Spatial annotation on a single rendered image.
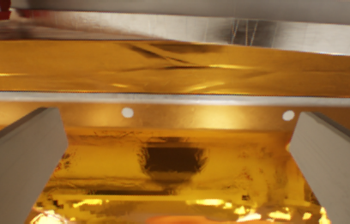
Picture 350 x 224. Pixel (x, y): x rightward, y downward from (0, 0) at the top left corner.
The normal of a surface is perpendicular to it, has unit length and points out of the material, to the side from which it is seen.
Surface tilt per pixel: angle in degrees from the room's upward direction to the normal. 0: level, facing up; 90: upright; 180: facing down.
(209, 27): 90
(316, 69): 90
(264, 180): 132
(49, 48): 90
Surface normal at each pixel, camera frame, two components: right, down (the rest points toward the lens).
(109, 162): 0.01, -0.15
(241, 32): -0.29, 0.45
